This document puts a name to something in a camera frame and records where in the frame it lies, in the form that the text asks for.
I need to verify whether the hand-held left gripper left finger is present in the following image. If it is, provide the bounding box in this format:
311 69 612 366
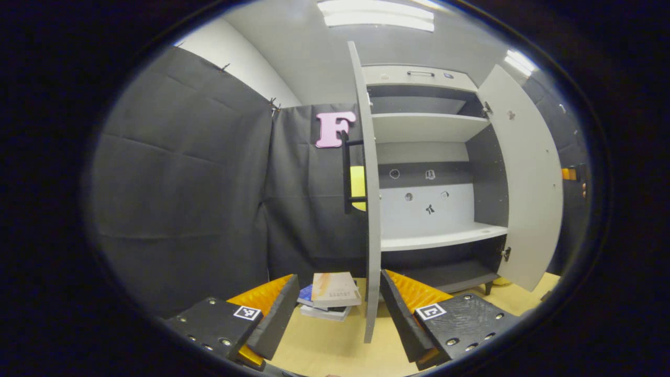
163 273 300 371

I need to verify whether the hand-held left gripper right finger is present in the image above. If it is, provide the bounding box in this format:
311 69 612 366
378 269 520 370

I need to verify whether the grey cabinet with shelves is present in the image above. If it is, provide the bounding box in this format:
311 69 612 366
361 64 511 295

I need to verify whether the orange and white book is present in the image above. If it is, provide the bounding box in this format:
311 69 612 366
311 271 362 308

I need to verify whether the small ceiling light panel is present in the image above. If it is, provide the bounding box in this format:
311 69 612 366
504 49 539 78

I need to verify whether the black backdrop cloth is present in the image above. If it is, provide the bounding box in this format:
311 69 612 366
84 45 592 320

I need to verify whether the large ceiling light panel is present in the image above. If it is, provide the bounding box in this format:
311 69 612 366
317 0 435 33

